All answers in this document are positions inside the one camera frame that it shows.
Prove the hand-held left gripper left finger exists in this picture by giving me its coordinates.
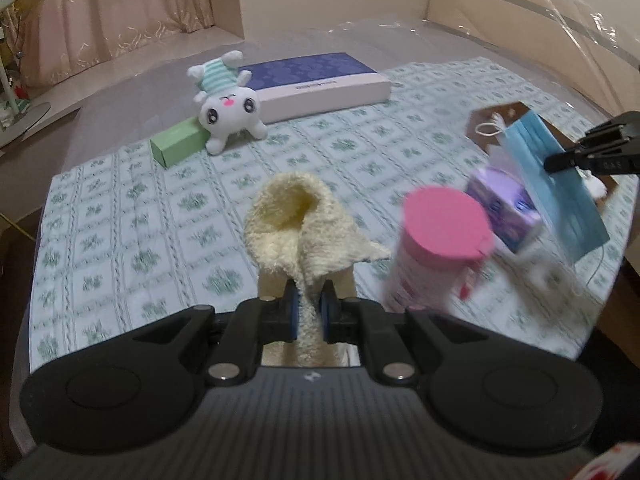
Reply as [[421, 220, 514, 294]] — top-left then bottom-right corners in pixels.
[[132, 280, 301, 386]]

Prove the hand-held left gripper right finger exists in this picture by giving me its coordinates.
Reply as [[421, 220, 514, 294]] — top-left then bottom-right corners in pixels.
[[320, 280, 486, 386]]

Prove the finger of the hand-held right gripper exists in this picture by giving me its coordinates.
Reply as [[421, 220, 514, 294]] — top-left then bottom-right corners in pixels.
[[544, 146, 640, 176], [575, 111, 640, 151]]

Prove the blue face mask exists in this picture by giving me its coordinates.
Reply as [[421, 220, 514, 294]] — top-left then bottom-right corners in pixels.
[[472, 110, 611, 263]]

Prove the brown cardboard box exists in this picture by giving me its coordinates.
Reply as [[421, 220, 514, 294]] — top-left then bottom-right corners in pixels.
[[467, 101, 623, 206]]

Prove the yellow fluffy towel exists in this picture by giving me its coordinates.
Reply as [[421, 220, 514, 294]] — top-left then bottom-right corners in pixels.
[[244, 172, 392, 368]]

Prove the purple tissue pack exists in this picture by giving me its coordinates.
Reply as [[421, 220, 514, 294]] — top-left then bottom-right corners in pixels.
[[465, 167, 566, 286]]

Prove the pink lidded plastic cup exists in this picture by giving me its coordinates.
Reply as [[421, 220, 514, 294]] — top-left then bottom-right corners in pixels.
[[382, 185, 496, 311]]

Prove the plastic-wrapped beige board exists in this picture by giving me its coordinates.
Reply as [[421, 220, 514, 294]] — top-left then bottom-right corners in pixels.
[[427, 0, 640, 116]]

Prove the green floral tablecloth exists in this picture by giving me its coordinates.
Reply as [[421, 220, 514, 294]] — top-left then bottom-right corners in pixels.
[[27, 55, 631, 366]]

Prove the small green carton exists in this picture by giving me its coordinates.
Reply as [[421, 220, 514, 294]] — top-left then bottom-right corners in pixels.
[[150, 117, 213, 168]]

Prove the white plush toy striped hat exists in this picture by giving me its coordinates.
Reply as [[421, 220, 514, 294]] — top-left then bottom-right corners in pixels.
[[186, 50, 268, 156]]

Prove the flat white purple box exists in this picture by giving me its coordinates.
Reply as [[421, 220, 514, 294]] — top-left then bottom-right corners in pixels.
[[237, 51, 392, 125]]

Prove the red white patterned clothing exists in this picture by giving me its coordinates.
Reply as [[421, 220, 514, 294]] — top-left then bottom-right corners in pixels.
[[575, 442, 640, 480]]

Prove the standing fan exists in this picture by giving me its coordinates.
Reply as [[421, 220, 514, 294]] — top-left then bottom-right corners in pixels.
[[0, 0, 66, 148]]

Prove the pink curtain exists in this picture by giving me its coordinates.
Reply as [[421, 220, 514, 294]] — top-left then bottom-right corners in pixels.
[[30, 0, 246, 86]]

